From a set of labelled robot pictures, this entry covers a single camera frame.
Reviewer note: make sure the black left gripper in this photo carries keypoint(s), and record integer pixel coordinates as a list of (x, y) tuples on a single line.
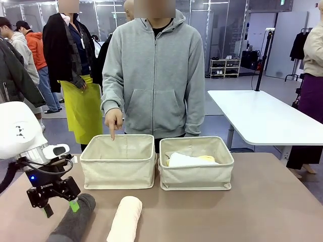
[(43, 179)]

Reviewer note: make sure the grey towel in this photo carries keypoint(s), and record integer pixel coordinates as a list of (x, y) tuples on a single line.
[(73, 221)]

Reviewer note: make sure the white towel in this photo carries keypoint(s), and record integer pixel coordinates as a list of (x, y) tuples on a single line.
[(186, 160)]

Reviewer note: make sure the yellow towel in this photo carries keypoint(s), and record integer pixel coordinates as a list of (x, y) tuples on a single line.
[(208, 158)]

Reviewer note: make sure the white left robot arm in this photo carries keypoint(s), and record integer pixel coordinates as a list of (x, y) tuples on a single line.
[(17, 126)]

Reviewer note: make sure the person's grey-sleeved left forearm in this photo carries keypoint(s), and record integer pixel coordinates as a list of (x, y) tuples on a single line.
[(195, 108)]

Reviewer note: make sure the person's grey-sleeved right forearm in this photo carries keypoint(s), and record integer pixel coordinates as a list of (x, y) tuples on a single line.
[(111, 93)]

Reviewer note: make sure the person's right hand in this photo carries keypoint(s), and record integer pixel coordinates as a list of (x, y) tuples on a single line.
[(113, 118)]

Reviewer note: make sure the beige fabric basket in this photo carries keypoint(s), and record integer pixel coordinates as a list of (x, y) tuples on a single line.
[(118, 171), (194, 176)]

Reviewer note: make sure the cream rolled towel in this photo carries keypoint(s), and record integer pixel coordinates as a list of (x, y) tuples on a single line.
[(126, 219)]

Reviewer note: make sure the person with yellow apron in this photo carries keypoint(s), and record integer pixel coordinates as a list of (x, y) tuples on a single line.
[(80, 108)]

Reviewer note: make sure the person in dark green jacket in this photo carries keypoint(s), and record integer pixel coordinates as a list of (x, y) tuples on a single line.
[(10, 78)]

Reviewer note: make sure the person in orange hoodie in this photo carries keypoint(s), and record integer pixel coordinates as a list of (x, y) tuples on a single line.
[(38, 48)]

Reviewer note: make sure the person in grey hoodie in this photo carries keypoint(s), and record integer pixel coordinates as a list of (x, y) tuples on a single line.
[(154, 75)]

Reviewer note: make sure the wooden shoe rack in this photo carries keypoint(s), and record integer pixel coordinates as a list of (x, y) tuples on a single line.
[(224, 68)]

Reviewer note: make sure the white table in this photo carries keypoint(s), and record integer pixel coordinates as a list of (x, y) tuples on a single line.
[(265, 118)]

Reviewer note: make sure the black suitcase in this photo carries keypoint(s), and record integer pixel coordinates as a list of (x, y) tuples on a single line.
[(249, 59)]

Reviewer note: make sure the person in purple skirt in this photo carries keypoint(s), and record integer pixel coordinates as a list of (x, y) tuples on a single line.
[(313, 88)]

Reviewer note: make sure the clothes rack with black garment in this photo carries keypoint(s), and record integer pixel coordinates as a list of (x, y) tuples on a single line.
[(297, 48)]

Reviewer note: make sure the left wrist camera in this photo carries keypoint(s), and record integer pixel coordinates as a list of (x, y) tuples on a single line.
[(60, 161)]

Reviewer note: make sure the black camera pole stand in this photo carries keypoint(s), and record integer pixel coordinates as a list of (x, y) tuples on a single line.
[(262, 63)]

